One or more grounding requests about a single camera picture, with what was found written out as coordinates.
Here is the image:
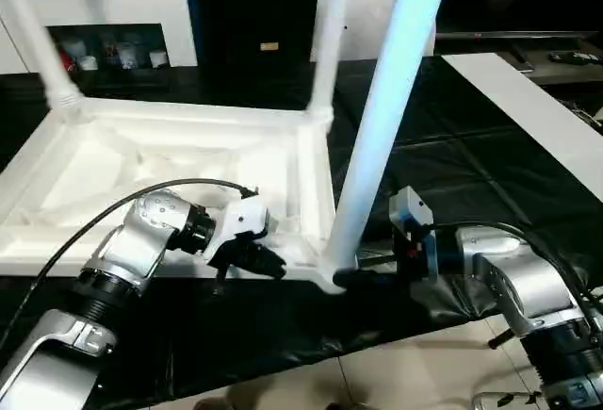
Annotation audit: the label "white cabinet with glass doors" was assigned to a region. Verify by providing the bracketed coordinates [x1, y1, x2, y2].
[0, 0, 199, 74]

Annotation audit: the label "black stand leg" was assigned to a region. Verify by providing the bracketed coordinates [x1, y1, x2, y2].
[487, 327, 515, 350]

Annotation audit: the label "loose floor cables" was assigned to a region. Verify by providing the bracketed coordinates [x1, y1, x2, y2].
[571, 102, 603, 124]

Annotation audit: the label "black cabinet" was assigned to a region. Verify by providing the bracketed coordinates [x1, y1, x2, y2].
[183, 0, 327, 70]

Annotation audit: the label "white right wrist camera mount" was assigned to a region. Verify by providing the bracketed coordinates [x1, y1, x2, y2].
[387, 186, 440, 285]

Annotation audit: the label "dark low tv bench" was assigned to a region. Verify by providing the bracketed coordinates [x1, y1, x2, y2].
[508, 40, 603, 87]

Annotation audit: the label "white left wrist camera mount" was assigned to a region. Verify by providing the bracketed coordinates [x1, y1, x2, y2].
[204, 194, 273, 269]

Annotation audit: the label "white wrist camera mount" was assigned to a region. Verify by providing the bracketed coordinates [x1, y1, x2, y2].
[204, 194, 273, 269]
[387, 186, 440, 285]

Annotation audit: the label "white plastic table top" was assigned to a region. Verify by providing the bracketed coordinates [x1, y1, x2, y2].
[0, 98, 350, 296]

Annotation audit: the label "white flat board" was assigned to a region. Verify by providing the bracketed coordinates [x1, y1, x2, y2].
[441, 53, 603, 186]

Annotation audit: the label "black remote control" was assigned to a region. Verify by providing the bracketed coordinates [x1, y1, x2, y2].
[549, 51, 603, 64]

